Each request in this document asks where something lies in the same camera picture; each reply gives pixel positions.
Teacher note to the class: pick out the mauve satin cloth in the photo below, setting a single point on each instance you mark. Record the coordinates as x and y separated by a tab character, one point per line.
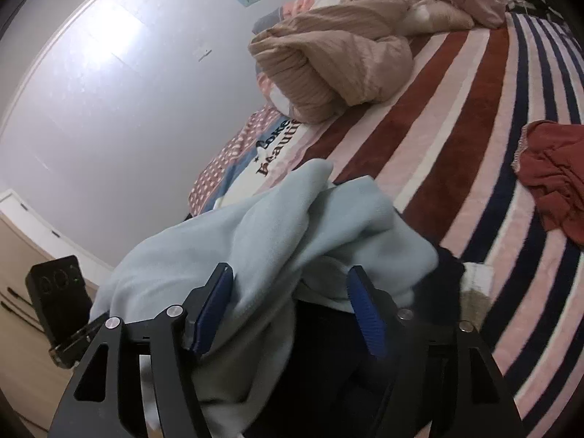
470	0

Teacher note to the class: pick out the beige comforter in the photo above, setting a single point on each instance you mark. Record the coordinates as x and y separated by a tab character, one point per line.
342	54

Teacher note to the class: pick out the wooden dresser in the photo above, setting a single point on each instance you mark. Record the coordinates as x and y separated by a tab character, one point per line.
23	374

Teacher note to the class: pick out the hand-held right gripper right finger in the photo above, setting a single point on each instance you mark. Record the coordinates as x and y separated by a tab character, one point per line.
367	315

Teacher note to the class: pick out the striped blanket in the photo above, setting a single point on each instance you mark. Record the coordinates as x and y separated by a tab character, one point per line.
456	146

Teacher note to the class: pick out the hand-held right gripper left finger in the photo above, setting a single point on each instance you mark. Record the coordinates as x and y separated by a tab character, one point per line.
212	310

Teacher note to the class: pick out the light blue garment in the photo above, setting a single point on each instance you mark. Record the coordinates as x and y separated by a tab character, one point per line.
255	246

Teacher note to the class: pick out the red garment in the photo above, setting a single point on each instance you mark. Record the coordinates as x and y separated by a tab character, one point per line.
556	173

